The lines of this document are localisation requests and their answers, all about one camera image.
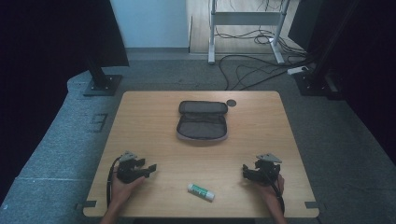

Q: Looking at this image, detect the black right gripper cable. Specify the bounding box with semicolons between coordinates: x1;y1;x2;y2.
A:
264;169;286;216

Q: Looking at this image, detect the black stand with square base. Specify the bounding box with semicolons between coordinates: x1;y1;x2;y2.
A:
82;55;123;97
293;0;359;101

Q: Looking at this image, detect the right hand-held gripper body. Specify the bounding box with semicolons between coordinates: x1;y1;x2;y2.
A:
252;152;283;188

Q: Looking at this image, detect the white metal desk frame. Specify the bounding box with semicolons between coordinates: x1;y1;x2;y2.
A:
207;0;291;65

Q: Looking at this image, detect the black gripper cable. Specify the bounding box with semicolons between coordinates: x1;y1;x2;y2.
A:
106;156;121;209
264;169;286;216

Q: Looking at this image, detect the black curtain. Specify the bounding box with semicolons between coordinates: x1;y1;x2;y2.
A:
288;0;396;166
0;0;131;200

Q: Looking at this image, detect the white power strip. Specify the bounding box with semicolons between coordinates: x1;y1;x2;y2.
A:
286;65;309;76

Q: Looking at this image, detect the open grey pencil case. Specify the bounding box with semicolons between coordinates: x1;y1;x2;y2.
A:
176;100;230;143

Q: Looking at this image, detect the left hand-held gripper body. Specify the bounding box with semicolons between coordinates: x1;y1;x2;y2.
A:
116;150;147;185

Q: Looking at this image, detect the grey table corner bracket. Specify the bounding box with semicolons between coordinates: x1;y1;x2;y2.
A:
74;200;98;211

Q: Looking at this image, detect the tangle of black floor cables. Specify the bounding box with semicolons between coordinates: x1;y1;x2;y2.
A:
214;0;316;91

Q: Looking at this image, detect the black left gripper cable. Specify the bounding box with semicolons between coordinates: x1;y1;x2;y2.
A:
106;156;121;209

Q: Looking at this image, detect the white green glue stick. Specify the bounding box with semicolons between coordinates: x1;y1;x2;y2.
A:
187;183;216;203

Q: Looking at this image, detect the person's left hand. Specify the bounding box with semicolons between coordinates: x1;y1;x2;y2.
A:
108;166;146;213

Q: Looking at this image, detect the person's right hand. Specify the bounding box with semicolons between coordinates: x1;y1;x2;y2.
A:
252;173;286;216

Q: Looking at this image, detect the grey floor outlet cover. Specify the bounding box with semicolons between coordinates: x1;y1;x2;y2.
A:
88;112;109;133

